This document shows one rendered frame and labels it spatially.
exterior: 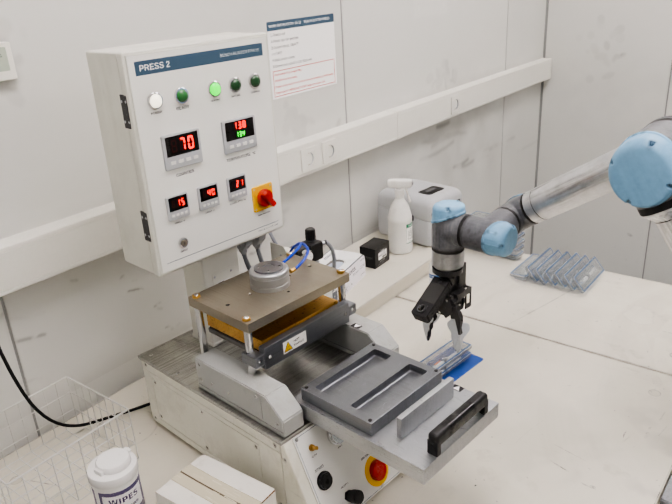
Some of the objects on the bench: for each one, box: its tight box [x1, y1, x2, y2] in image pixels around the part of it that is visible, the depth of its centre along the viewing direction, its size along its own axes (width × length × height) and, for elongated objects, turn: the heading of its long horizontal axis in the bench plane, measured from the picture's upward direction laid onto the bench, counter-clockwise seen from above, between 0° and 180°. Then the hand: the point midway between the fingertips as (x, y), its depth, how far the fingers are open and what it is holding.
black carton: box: [359, 237, 390, 269], centre depth 216 cm, size 6×9×7 cm
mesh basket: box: [0, 376, 139, 504], centre depth 136 cm, size 22×26×13 cm
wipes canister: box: [87, 447, 146, 504], centre depth 122 cm, size 9×9×15 cm
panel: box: [292, 424, 401, 504], centre depth 128 cm, size 2×30×19 cm, turn 144°
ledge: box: [342, 230, 432, 317], centre depth 218 cm, size 30×84×4 cm, turn 149°
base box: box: [142, 361, 317, 504], centre depth 144 cm, size 54×38×17 cm
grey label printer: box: [378, 179, 462, 247], centre depth 235 cm, size 25×20×17 cm
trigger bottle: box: [387, 179, 414, 254], centre depth 220 cm, size 9×8×25 cm
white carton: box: [319, 249, 366, 300], centre depth 201 cm, size 12×23×7 cm, turn 161°
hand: (441, 344), depth 162 cm, fingers open, 8 cm apart
